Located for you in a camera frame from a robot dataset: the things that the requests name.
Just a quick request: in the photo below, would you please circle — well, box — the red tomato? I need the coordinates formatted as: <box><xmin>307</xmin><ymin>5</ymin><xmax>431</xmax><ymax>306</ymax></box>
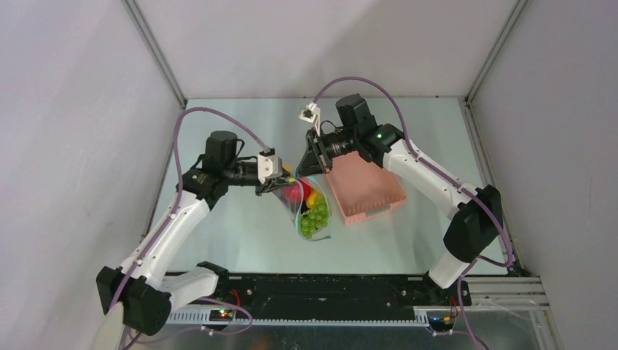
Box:
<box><xmin>283</xmin><ymin>181</ymin><xmax>313</xmax><ymax>203</ymax></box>

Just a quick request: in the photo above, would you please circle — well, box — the clear zip top bag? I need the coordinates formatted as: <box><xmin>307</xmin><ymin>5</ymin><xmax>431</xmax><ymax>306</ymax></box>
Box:
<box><xmin>273</xmin><ymin>176</ymin><xmax>332</xmax><ymax>241</ymax></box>

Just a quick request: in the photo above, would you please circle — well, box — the yellow bell pepper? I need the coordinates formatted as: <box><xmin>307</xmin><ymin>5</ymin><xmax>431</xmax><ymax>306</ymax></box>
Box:
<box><xmin>305</xmin><ymin>190</ymin><xmax>321</xmax><ymax>208</ymax></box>

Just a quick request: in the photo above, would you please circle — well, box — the green grapes bunch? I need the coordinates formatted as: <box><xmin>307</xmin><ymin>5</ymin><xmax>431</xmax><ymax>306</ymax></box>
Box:
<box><xmin>297</xmin><ymin>194</ymin><xmax>330</xmax><ymax>241</ymax></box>

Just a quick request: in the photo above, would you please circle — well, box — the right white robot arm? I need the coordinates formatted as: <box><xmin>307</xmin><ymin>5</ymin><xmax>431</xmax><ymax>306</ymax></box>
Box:
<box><xmin>296</xmin><ymin>94</ymin><xmax>504</xmax><ymax>305</ymax></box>

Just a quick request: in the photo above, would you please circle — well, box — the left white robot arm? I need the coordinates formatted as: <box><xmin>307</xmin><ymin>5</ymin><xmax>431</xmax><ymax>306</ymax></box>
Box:
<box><xmin>95</xmin><ymin>131</ymin><xmax>289</xmax><ymax>335</ymax></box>

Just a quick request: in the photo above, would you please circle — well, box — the pink plastic basket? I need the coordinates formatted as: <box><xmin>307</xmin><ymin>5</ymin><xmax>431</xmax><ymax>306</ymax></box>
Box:
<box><xmin>326</xmin><ymin>152</ymin><xmax>408</xmax><ymax>225</ymax></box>

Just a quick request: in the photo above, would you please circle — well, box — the left circuit board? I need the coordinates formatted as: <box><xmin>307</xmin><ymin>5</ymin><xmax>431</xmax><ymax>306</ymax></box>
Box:
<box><xmin>208</xmin><ymin>309</ymin><xmax>236</xmax><ymax>323</ymax></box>

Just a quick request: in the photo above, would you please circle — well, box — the circuit board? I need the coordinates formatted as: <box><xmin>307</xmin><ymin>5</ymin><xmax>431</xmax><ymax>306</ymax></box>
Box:
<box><xmin>427</xmin><ymin>316</ymin><xmax>456</xmax><ymax>336</ymax></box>
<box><xmin>208</xmin><ymin>309</ymin><xmax>236</xmax><ymax>323</ymax></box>

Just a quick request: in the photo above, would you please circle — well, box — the right circuit board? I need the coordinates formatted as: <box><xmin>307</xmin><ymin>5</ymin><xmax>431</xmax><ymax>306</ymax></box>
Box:
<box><xmin>427</xmin><ymin>316</ymin><xmax>456</xmax><ymax>336</ymax></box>

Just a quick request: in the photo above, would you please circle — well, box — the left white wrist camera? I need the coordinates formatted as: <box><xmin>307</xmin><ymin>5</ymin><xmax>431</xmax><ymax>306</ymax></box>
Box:
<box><xmin>257</xmin><ymin>148</ymin><xmax>283</xmax><ymax>184</ymax></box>

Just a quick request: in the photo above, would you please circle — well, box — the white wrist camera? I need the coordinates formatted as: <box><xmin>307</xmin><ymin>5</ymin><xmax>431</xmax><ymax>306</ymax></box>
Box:
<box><xmin>298</xmin><ymin>102</ymin><xmax>322</xmax><ymax>136</ymax></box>
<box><xmin>257</xmin><ymin>148</ymin><xmax>283</xmax><ymax>184</ymax></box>

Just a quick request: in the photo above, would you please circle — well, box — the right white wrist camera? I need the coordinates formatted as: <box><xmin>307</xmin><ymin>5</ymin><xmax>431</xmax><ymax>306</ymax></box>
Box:
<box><xmin>298</xmin><ymin>102</ymin><xmax>322</xmax><ymax>136</ymax></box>

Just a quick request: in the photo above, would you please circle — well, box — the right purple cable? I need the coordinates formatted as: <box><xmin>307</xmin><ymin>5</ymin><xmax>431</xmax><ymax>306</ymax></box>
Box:
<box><xmin>313</xmin><ymin>77</ymin><xmax>515</xmax><ymax>350</ymax></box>

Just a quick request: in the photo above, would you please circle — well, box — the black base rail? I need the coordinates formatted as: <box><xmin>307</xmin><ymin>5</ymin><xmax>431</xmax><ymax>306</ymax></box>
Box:
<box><xmin>209</xmin><ymin>273</ymin><xmax>472</xmax><ymax>322</ymax></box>

